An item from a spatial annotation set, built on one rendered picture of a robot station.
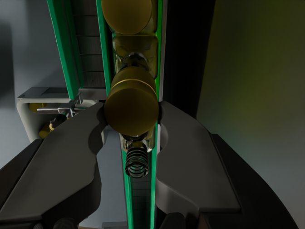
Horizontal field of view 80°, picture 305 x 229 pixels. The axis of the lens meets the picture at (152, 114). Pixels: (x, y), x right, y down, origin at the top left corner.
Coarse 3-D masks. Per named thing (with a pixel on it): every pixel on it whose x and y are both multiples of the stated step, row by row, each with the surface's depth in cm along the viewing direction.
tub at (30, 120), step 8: (24, 104) 51; (48, 104) 58; (56, 104) 58; (88, 104) 59; (24, 112) 52; (32, 112) 55; (24, 120) 52; (32, 120) 55; (40, 120) 59; (48, 120) 61; (32, 128) 55; (40, 128) 59; (32, 136) 56
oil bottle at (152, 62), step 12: (120, 36) 21; (132, 36) 21; (144, 36) 21; (156, 36) 23; (120, 48) 20; (132, 48) 20; (144, 48) 20; (156, 48) 21; (120, 60) 21; (156, 60) 22; (156, 72) 23
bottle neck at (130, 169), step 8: (128, 144) 26; (136, 144) 25; (144, 144) 25; (128, 152) 24; (136, 152) 23; (144, 152) 24; (128, 160) 23; (136, 160) 22; (144, 160) 23; (128, 168) 22; (136, 168) 24; (144, 168) 22; (136, 176) 23
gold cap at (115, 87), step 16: (128, 80) 11; (144, 80) 12; (112, 96) 10; (128, 96) 11; (144, 96) 11; (112, 112) 11; (128, 112) 11; (144, 112) 11; (128, 128) 12; (144, 128) 12
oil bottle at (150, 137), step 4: (152, 128) 27; (148, 132) 26; (152, 132) 27; (120, 136) 27; (148, 136) 27; (152, 136) 27; (120, 140) 28; (124, 140) 27; (148, 140) 27; (152, 140) 27; (124, 144) 27; (148, 144) 27; (152, 144) 28; (124, 148) 27; (148, 148) 28; (152, 148) 28; (148, 152) 29
